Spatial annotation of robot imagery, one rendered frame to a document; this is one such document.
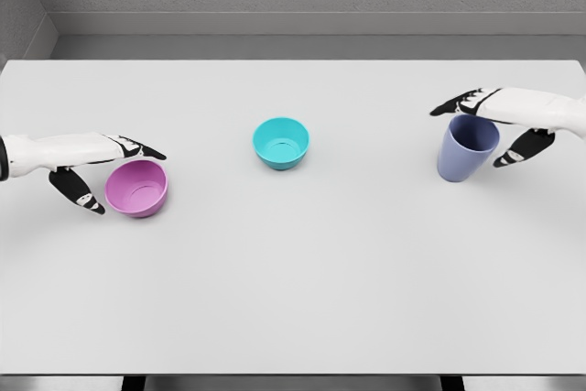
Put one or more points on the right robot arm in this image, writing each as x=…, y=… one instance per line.
x=574, y=114

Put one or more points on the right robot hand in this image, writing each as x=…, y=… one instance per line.
x=513, y=105

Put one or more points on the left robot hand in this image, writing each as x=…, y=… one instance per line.
x=78, y=148

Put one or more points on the lavender blue cup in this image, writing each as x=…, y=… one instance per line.
x=467, y=149

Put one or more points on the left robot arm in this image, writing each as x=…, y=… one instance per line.
x=20, y=155

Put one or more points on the pink bowl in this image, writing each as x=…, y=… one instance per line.
x=137, y=188

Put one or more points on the teal bowl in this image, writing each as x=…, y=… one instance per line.
x=281, y=143

